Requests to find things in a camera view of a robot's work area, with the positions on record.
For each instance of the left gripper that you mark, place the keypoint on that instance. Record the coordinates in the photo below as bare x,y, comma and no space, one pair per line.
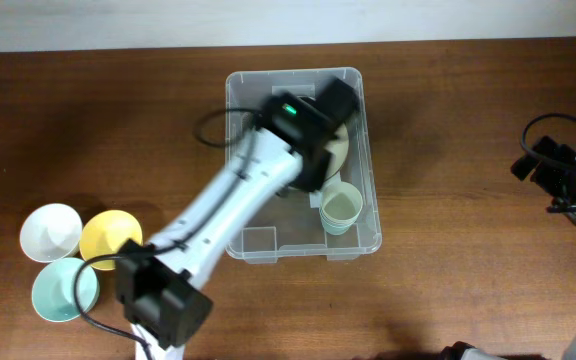
315,186

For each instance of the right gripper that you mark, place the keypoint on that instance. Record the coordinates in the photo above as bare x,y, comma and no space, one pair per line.
545,176

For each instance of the cream plastic cup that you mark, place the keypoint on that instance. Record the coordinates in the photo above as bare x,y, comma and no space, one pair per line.
342,200

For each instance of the mint green plastic cup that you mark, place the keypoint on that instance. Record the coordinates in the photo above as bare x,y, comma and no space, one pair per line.
335,228

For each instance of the small yellow bowl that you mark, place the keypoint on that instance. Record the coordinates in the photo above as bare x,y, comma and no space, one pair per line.
107,232

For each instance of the small white bowl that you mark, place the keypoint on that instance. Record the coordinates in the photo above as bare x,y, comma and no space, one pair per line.
51,232

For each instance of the small mint green bowl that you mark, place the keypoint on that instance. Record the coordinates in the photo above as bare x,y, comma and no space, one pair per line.
52,291

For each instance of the grey plastic cup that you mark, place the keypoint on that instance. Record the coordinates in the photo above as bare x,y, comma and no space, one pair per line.
322,213

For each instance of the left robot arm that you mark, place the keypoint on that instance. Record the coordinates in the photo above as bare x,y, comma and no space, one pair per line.
284,146

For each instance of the clear plastic storage container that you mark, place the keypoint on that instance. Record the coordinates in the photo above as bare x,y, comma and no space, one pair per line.
287,226

